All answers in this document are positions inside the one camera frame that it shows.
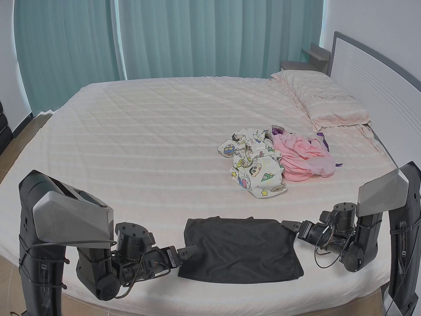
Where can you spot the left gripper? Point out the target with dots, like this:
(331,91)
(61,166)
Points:
(161,262)

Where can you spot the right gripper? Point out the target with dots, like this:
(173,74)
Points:
(310,233)

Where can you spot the black T-shirt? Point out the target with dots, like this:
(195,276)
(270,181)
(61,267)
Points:
(240,249)

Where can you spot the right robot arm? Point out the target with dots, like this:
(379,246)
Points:
(381,193)

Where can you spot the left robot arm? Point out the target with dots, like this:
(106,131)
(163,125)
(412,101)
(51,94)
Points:
(65,216)

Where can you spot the bed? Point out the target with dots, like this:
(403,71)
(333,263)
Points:
(148,137)

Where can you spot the white printed garment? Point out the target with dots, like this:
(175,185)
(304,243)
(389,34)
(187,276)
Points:
(259,173)

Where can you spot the pink garment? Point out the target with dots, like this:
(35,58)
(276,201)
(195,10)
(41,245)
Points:
(299,156)

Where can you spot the purple garment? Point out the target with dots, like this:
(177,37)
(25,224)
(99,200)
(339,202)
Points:
(278,131)

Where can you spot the pale pink pillow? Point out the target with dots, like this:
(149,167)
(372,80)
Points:
(329,100)

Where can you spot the grey bedside table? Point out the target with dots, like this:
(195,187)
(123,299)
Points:
(302,64)

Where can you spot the blue-green curtain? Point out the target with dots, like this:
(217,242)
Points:
(65,44)
(223,28)

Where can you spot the black chest of drawers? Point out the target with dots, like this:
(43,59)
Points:
(5,127)

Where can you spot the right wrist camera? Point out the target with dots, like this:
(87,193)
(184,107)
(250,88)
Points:
(325,217)

